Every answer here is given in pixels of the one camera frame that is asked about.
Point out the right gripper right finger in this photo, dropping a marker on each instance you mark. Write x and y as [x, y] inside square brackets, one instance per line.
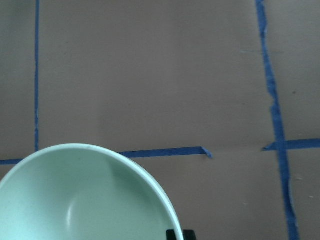
[189, 234]

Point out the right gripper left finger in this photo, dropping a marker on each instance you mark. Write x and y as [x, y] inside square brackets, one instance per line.
[170, 234]

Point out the green bowl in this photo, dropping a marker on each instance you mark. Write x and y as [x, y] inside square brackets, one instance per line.
[84, 192]

